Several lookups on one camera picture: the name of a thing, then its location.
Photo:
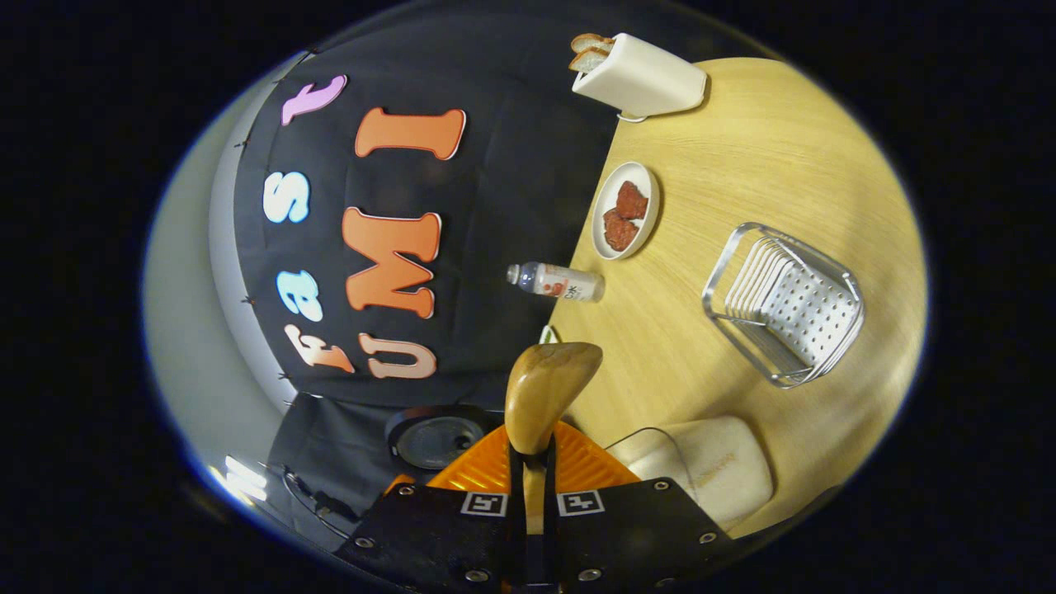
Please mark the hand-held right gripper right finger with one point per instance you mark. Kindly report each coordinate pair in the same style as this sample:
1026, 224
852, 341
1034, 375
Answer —
551, 511

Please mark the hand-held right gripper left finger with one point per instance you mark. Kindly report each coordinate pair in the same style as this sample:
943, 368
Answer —
516, 511

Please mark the wooden spoon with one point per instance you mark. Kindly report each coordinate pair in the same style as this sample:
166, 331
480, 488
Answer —
549, 388

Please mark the small white sauce dish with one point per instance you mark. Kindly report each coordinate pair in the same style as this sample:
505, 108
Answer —
549, 335

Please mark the clear plastic drink bottle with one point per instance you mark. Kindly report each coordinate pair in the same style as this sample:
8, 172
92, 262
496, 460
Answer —
561, 283

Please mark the white ceiling light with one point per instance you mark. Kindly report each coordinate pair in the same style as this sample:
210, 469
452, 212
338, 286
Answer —
239, 478

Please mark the red meat piece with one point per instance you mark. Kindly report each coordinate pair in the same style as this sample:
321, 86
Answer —
632, 200
620, 231

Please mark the black backdrop cloth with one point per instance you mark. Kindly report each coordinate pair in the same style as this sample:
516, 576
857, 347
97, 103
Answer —
511, 190

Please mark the white round plate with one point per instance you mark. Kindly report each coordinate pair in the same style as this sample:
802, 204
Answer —
606, 191

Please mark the white toaster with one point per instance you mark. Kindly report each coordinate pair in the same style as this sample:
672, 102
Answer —
648, 78

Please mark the toast bread slice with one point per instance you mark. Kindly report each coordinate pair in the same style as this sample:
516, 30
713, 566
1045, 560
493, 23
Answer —
589, 60
591, 42

